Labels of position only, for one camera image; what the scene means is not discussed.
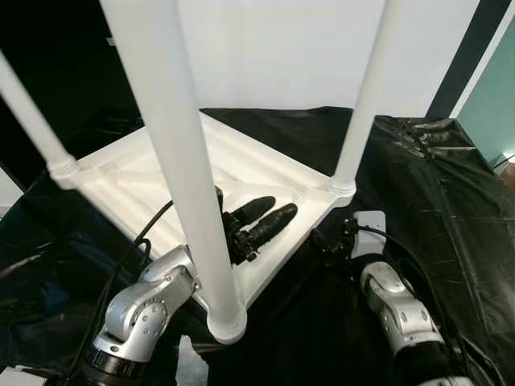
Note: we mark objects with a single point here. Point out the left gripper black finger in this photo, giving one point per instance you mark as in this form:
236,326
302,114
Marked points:
253,209
273,221

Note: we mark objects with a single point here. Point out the black plastic table cover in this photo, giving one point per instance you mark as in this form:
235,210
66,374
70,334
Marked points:
434,241

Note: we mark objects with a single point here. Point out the brown wooden furniture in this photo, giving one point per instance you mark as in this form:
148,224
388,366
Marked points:
509,175

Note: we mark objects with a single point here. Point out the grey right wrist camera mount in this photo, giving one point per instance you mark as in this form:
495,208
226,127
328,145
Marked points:
370,233

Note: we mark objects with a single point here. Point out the black door frame post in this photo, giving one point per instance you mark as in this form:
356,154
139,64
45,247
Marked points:
471,56

